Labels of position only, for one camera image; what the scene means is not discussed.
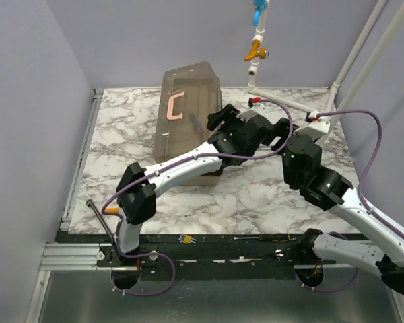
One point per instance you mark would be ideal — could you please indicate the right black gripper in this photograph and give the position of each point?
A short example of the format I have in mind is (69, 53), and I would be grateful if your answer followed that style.
(281, 128)

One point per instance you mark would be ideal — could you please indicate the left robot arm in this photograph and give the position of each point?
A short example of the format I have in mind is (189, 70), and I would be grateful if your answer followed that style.
(139, 187)

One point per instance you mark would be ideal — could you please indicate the white pvc pipe frame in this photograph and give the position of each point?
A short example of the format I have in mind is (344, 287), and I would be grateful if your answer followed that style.
(334, 84)

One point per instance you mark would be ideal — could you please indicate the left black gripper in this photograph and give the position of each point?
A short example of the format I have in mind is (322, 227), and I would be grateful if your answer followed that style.
(227, 116)

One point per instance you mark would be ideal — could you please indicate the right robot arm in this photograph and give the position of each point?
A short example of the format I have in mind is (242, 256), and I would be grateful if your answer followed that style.
(330, 191)

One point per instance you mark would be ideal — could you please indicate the blue valve handle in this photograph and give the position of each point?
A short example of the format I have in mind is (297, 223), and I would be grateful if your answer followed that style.
(259, 7)

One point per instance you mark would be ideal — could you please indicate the taupe plastic tool box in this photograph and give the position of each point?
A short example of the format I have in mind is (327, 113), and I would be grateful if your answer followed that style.
(188, 95)

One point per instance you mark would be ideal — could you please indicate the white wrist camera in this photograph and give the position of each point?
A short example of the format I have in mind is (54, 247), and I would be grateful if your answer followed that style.
(255, 108)
(316, 127)

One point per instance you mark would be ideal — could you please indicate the aluminium extrusion frame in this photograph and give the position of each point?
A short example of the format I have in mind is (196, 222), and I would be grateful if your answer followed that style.
(44, 275)

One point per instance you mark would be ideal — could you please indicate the black mounting rail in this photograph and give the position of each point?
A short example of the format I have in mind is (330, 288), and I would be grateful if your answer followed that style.
(212, 257)

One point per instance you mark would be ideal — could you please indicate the long black screwdriver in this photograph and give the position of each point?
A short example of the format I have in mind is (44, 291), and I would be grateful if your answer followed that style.
(268, 237)

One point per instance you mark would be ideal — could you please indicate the small orange handled screwdriver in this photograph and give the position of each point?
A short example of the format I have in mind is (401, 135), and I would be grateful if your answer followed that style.
(112, 210)

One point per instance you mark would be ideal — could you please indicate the yellow hex key set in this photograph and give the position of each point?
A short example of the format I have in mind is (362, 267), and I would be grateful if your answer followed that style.
(186, 239)

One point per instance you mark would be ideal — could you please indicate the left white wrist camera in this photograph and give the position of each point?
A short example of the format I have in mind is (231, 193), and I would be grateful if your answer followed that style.
(255, 108)

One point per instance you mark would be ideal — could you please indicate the black metal l bracket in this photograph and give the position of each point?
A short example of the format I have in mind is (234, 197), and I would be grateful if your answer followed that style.
(100, 218)

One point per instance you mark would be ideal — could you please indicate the orange brass faucet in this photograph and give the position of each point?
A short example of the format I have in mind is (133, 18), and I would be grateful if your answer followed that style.
(257, 51)

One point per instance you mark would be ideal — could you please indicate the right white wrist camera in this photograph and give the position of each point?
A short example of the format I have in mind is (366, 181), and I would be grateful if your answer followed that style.
(316, 127)

